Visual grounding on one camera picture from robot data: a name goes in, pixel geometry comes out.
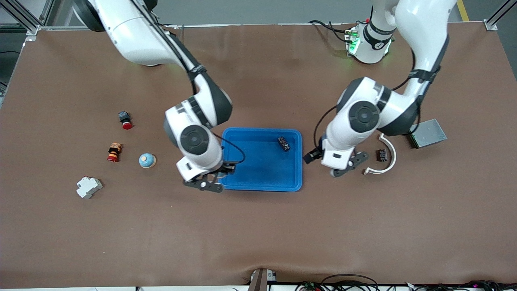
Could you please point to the small black connector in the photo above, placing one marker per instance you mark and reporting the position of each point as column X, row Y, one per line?
column 284, row 144
column 382, row 155

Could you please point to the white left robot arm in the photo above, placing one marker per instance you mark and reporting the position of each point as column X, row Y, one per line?
column 420, row 24

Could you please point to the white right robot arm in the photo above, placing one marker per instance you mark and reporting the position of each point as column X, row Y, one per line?
column 137, row 36

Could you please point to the blue plastic tray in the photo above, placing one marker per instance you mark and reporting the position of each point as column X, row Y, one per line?
column 262, row 169

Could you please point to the white curved plastic clip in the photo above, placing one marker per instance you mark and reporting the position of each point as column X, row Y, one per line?
column 392, row 157

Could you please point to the brown table mat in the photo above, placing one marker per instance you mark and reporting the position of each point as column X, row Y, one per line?
column 258, row 226

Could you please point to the grey metal box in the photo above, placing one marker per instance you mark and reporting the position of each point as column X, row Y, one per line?
column 430, row 133

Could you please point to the red emergency button orange base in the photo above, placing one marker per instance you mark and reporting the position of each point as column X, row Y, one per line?
column 114, row 152

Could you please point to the red pushbutton with black base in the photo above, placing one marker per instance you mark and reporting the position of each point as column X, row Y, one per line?
column 124, row 118

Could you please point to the grey metal table clamp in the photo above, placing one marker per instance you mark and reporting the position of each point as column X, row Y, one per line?
column 260, row 281

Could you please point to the white circuit breaker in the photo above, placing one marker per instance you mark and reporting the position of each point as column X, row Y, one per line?
column 89, row 188

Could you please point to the aluminium frame profile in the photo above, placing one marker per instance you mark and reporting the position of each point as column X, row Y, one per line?
column 491, row 25
column 45, row 14

